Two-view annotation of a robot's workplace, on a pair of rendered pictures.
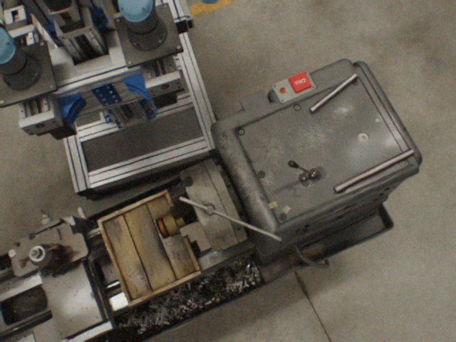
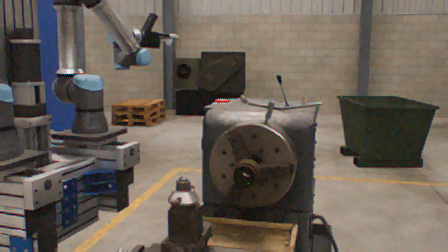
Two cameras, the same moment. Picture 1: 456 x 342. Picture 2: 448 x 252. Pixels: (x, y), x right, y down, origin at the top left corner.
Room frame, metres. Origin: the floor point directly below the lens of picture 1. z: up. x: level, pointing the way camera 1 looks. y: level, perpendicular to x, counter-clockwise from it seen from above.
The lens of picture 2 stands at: (-0.25, 1.64, 1.49)
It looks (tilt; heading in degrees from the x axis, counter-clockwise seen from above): 10 degrees down; 297
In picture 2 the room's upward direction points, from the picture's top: straight up
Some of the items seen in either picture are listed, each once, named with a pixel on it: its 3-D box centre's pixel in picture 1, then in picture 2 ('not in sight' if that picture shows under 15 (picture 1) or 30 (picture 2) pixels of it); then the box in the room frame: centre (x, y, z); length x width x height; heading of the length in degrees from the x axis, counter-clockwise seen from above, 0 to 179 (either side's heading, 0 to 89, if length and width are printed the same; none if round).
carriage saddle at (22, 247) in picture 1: (59, 286); not in sight; (0.25, 0.73, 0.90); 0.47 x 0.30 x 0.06; 14
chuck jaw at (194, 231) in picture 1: (200, 239); (275, 169); (0.29, 0.15, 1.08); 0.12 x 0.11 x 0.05; 14
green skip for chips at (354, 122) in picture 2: not in sight; (381, 130); (0.61, -4.96, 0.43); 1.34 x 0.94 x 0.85; 118
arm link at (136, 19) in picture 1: (137, 6); (87, 91); (1.09, 0.22, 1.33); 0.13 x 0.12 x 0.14; 166
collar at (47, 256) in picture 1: (39, 254); (183, 195); (0.33, 0.70, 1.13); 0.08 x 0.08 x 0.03
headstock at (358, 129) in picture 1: (309, 158); (263, 146); (0.51, -0.28, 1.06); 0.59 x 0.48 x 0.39; 104
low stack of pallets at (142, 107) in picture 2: not in sight; (139, 111); (5.70, -6.18, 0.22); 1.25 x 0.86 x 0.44; 108
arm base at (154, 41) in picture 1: (144, 26); (89, 119); (1.09, 0.22, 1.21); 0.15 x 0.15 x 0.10
